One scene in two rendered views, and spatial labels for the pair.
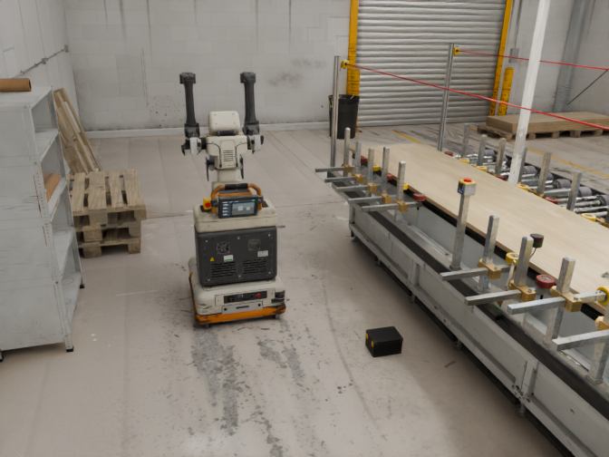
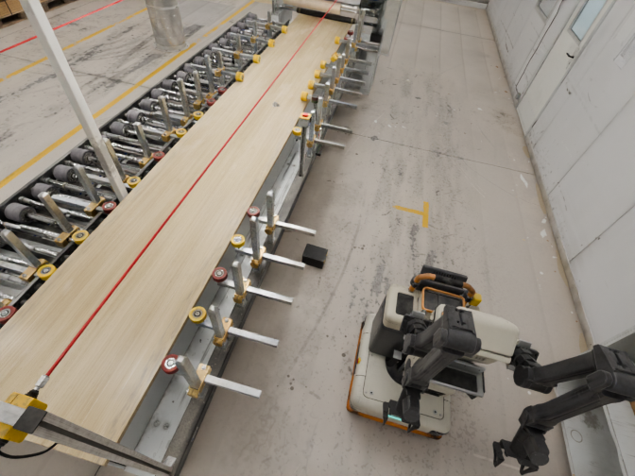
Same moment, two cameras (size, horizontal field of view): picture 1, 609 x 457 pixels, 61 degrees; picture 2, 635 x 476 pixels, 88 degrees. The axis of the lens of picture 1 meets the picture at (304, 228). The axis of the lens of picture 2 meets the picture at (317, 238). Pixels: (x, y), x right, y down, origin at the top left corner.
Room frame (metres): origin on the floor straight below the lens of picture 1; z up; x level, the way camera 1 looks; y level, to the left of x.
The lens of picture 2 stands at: (4.50, 0.22, 2.44)
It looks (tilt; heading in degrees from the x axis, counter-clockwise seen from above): 50 degrees down; 205
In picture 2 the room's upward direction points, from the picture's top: 9 degrees clockwise
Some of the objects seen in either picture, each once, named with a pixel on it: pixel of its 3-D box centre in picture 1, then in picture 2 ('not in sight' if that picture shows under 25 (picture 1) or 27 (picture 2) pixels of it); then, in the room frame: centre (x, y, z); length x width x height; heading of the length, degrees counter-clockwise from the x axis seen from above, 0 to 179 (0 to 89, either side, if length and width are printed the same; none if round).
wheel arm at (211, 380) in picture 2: (340, 169); (214, 381); (4.26, -0.29, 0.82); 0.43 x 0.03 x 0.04; 107
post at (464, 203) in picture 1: (459, 232); (302, 151); (2.66, -0.86, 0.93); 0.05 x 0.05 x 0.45; 17
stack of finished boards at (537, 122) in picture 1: (552, 121); not in sight; (9.92, -4.64, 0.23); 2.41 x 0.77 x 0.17; 109
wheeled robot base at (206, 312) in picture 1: (235, 284); (401, 370); (3.43, 0.51, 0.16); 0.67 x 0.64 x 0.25; 17
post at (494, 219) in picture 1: (487, 258); (311, 137); (2.41, -0.94, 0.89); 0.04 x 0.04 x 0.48; 17
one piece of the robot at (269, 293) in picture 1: (245, 296); not in sight; (3.12, 0.40, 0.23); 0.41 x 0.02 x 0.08; 107
